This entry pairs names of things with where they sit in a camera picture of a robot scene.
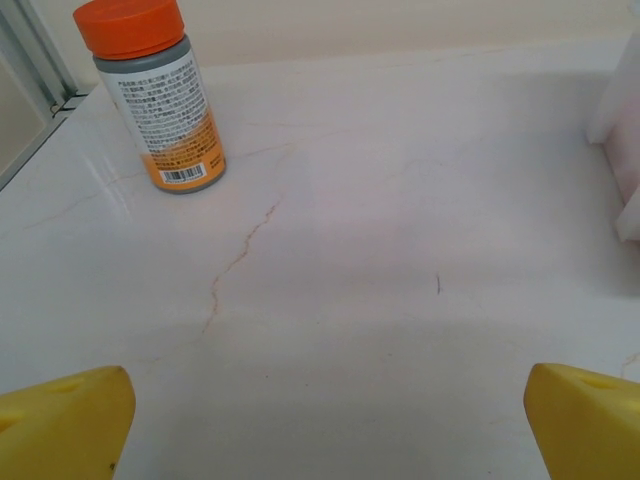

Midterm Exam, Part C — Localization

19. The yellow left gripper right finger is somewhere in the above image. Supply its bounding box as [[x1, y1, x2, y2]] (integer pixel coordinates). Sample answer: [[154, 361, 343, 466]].
[[522, 362, 640, 480]]

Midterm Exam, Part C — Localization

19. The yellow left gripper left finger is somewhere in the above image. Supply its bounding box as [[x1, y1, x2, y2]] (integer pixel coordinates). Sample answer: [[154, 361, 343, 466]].
[[0, 364, 138, 480]]

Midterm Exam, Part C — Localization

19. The aluminium frame post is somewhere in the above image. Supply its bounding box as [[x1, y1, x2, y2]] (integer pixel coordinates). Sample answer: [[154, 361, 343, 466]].
[[0, 0, 84, 119]]

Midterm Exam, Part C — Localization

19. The white divided container tray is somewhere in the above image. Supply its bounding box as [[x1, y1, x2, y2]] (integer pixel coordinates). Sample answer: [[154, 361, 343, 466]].
[[583, 0, 640, 242]]

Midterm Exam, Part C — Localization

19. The aluminium side rail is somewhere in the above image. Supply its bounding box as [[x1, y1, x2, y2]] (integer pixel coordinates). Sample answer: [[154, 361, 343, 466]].
[[0, 89, 96, 194]]

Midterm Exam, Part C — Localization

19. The orange capped pill bottle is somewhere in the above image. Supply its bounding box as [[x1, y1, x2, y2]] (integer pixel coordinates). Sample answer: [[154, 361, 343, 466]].
[[72, 0, 230, 197]]

